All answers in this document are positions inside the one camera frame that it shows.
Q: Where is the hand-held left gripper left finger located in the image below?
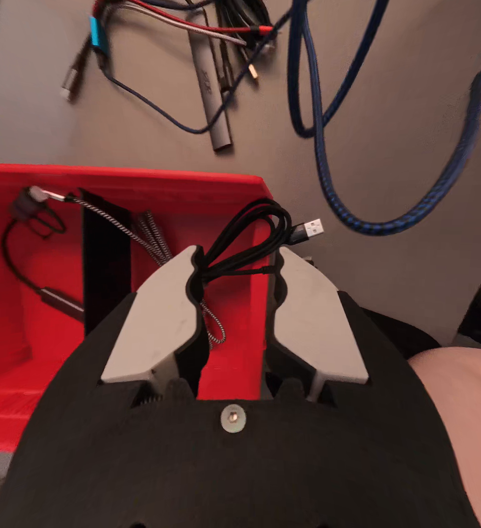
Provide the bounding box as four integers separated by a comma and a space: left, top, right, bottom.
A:
99, 244, 210, 397

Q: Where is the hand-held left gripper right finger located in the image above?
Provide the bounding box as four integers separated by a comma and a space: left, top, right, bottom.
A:
264, 246, 370, 403

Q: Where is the black usb cable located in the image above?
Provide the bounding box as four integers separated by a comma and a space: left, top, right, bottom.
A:
192, 198, 324, 291

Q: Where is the blue braided usb cable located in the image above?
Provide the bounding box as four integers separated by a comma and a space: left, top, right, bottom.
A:
287, 0, 481, 237

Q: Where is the red plastic bin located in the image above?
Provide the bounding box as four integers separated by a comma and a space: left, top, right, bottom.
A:
0, 163, 275, 453

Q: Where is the grey usb hub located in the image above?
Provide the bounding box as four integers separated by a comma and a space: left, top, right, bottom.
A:
186, 12, 234, 152

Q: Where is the tangle of assorted cables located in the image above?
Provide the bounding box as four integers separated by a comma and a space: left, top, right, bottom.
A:
89, 0, 280, 134

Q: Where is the person's right forearm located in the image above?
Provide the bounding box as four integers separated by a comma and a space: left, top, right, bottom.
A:
408, 346, 481, 528

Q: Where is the black bin divider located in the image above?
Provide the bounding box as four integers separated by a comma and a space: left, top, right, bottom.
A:
79, 188, 133, 336

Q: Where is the black white braided cable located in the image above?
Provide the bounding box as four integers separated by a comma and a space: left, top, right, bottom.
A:
25, 186, 227, 350

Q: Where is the black adapter with cable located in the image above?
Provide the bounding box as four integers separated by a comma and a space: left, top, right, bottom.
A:
1, 188, 85, 323

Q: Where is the grey cable silver plug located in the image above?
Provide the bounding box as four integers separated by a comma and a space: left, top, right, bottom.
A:
60, 35, 94, 101

